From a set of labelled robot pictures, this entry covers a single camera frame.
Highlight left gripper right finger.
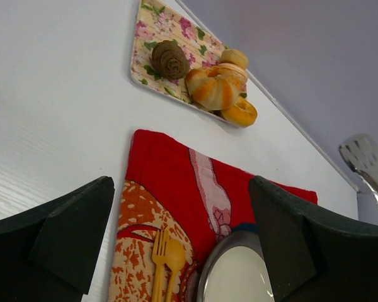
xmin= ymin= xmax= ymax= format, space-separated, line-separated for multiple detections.
xmin=249 ymin=176 xmax=378 ymax=301

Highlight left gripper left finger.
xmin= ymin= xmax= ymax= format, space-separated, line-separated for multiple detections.
xmin=0 ymin=176 xmax=115 ymax=301

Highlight metal tongs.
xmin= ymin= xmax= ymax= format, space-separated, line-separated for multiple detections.
xmin=338 ymin=133 xmax=378 ymax=204

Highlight striped twisted bread roll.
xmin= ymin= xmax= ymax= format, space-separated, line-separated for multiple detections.
xmin=185 ymin=66 xmax=248 ymax=111

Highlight brown chocolate bread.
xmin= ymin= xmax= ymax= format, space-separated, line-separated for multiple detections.
xmin=151 ymin=40 xmax=190 ymax=80

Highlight round metal plate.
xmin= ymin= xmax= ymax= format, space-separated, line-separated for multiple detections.
xmin=196 ymin=231 xmax=275 ymax=302

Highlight yellow plastic fork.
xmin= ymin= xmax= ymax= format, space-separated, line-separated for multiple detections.
xmin=151 ymin=228 xmax=169 ymax=302

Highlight yellow plastic spoon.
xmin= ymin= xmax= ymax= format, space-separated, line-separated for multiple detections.
xmin=165 ymin=239 xmax=186 ymax=302

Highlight red patterned cloth mat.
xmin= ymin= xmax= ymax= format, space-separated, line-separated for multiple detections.
xmin=110 ymin=128 xmax=318 ymax=302

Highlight flat tan bun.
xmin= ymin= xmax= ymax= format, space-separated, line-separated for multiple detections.
xmin=217 ymin=63 xmax=248 ymax=84

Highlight pale round bun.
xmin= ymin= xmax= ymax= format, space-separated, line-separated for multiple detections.
xmin=220 ymin=48 xmax=249 ymax=70

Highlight floral serving tray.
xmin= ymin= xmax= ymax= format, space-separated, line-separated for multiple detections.
xmin=128 ymin=0 xmax=249 ymax=128

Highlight orange ring bagel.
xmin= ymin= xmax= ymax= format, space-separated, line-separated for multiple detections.
xmin=220 ymin=96 xmax=258 ymax=128

